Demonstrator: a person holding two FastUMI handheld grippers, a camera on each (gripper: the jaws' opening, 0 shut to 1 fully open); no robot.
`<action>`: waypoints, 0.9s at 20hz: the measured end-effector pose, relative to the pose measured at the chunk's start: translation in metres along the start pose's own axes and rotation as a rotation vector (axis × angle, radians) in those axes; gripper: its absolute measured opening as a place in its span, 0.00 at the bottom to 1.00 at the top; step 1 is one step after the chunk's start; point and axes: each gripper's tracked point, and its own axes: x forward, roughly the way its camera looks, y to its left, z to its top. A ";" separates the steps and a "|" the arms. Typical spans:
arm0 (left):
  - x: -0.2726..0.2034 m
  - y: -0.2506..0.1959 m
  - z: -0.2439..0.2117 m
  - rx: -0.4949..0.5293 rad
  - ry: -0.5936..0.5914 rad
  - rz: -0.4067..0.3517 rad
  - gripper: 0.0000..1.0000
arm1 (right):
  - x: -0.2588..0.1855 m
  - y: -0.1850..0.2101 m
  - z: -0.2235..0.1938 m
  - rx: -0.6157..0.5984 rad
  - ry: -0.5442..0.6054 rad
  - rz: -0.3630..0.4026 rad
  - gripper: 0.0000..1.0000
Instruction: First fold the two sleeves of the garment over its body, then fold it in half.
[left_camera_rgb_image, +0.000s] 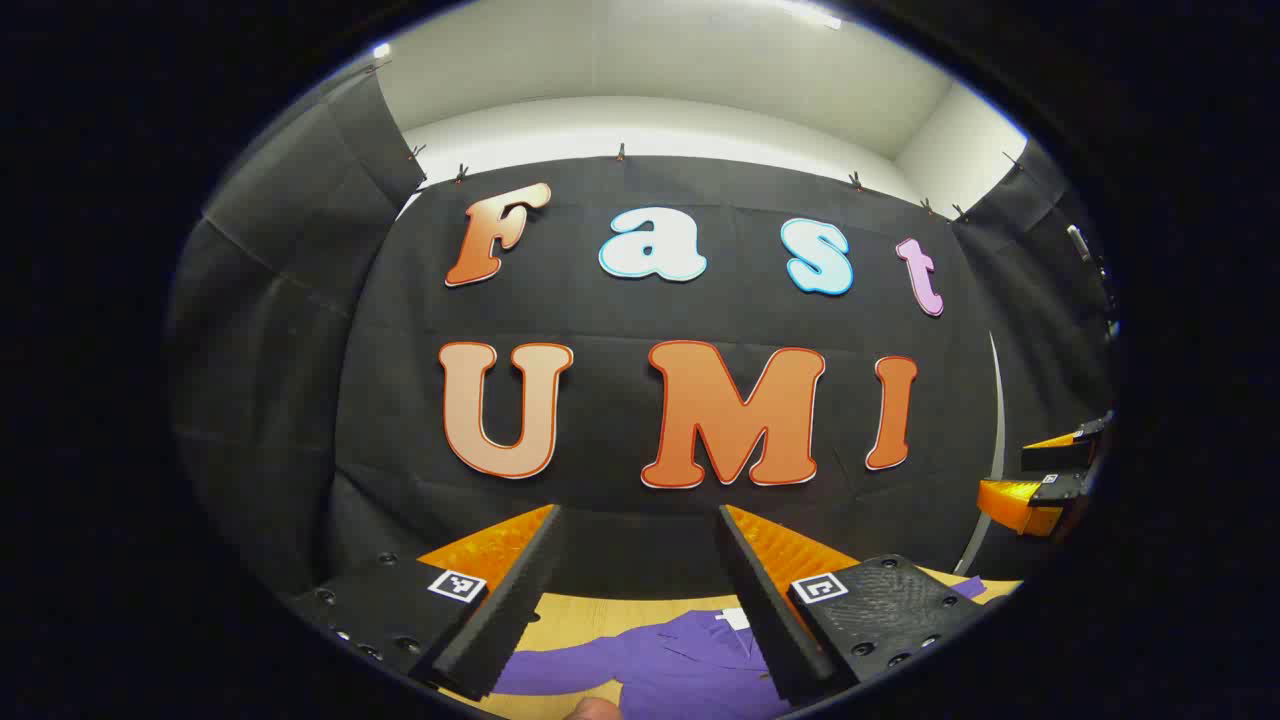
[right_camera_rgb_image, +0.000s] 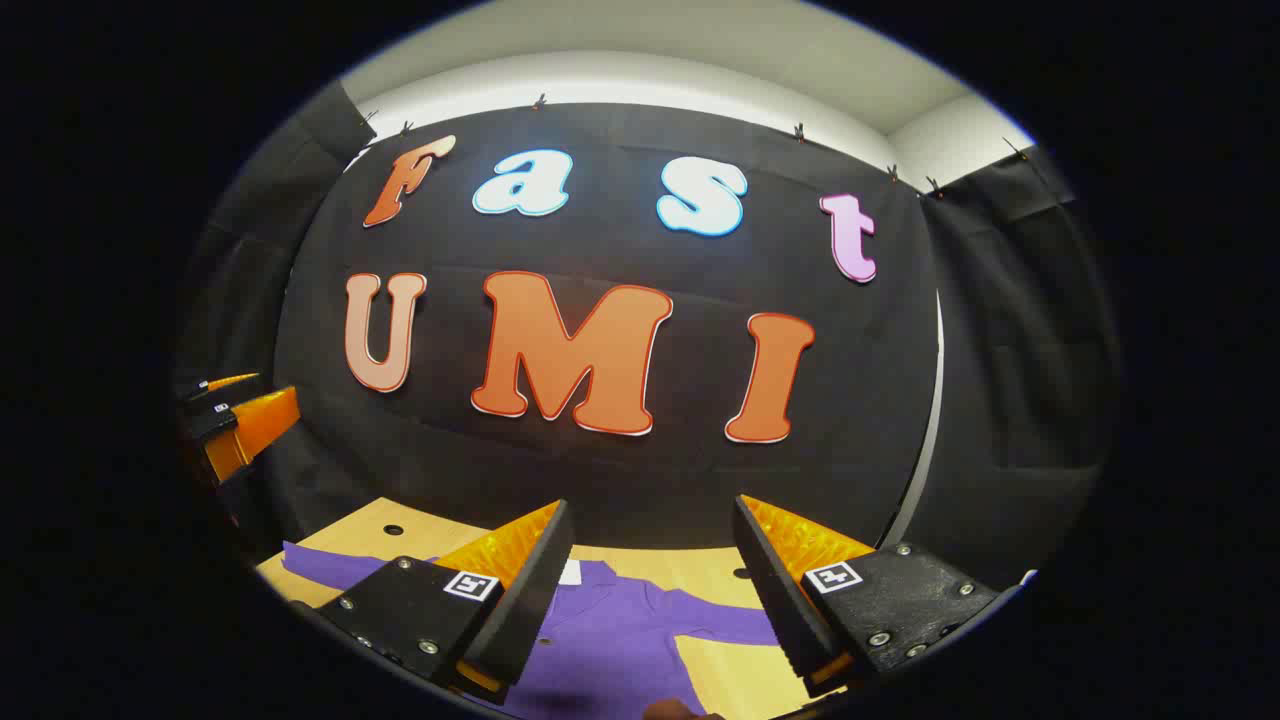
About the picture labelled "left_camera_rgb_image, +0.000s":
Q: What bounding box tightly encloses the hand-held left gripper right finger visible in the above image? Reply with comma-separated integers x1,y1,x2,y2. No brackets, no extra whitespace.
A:
715,503,1001,706

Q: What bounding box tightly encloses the black side cloth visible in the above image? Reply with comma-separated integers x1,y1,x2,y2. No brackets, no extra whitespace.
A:
950,140,1119,581
168,70,426,601

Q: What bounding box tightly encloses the black backdrop cloth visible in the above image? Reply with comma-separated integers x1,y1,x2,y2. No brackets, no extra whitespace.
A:
330,155,1001,601

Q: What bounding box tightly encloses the white vertical pole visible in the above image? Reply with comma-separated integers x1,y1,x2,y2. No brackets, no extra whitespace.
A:
955,330,1006,576

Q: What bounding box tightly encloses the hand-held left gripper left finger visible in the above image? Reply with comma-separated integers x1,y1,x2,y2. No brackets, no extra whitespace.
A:
285,503,566,701

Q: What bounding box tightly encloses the black equipment stand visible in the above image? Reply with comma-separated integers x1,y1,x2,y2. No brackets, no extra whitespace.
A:
1065,222,1121,346

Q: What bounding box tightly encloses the purple shirt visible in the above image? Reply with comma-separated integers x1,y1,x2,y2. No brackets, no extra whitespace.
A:
490,575,991,720

